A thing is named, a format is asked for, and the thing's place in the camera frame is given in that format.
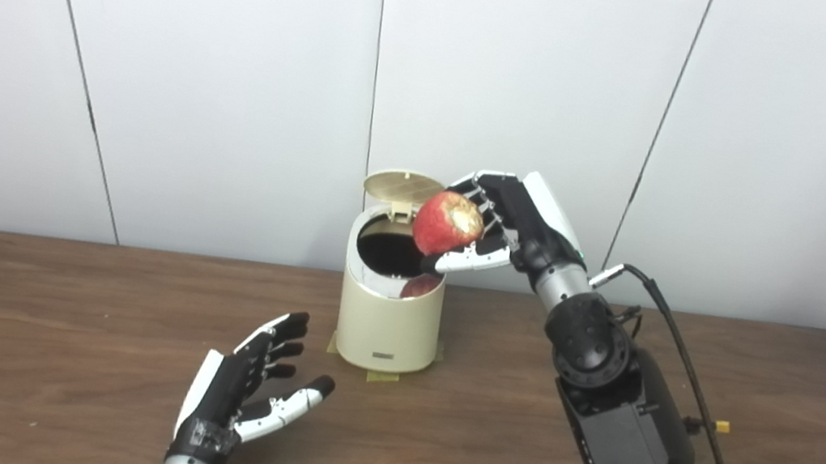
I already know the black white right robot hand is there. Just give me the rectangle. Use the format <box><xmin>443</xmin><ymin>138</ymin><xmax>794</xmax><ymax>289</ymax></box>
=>
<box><xmin>419</xmin><ymin>157</ymin><xmax>603</xmax><ymax>298</ymax></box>

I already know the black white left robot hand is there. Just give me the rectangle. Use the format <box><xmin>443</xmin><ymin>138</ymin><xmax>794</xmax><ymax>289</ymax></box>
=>
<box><xmin>166</xmin><ymin>295</ymin><xmax>347</xmax><ymax>464</ymax></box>

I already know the red apple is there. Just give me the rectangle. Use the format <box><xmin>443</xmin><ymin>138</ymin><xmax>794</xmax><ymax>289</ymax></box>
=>
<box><xmin>409</xmin><ymin>186</ymin><xmax>490</xmax><ymax>265</ymax></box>

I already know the cream round bin lid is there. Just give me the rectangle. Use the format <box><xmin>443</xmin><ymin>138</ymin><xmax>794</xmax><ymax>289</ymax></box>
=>
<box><xmin>359</xmin><ymin>165</ymin><xmax>446</xmax><ymax>228</ymax></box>

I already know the cream-colored cylindrical bin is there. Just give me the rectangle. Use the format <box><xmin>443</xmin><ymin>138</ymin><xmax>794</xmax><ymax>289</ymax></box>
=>
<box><xmin>330</xmin><ymin>199</ymin><xmax>458</xmax><ymax>380</ymax></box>

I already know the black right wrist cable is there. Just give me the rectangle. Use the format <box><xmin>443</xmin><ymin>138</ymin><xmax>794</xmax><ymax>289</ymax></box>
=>
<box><xmin>563</xmin><ymin>259</ymin><xmax>797</xmax><ymax>464</ymax></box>

